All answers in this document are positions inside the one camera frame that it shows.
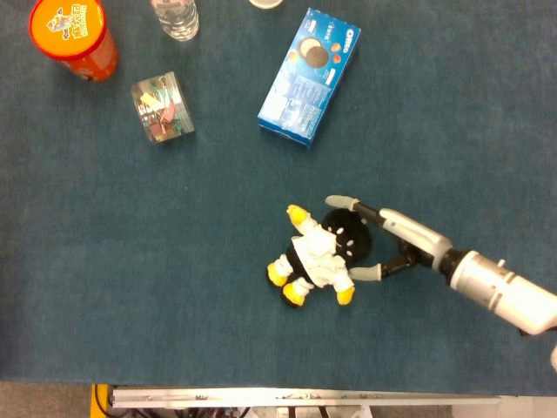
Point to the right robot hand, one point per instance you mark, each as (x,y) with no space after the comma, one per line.
(409,237)

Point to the black and white plush toy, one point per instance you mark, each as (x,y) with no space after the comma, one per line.
(322,257)

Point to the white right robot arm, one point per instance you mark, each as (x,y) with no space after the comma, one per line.
(500,287)

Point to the blue Oreo cookie box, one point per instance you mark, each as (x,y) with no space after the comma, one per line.
(306,78)

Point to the white cylindrical cup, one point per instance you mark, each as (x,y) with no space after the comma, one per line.
(265,2)

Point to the clear box of binder clips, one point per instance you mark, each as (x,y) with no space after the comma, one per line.
(162,109)

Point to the blue felt table cloth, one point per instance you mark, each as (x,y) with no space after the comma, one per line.
(130,261)

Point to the clear plastic water bottle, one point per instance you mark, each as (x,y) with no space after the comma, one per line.
(178,17)

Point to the red orange snack canister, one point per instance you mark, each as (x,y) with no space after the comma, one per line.
(74,39)

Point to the aluminium frame rail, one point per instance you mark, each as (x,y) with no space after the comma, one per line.
(304,397)

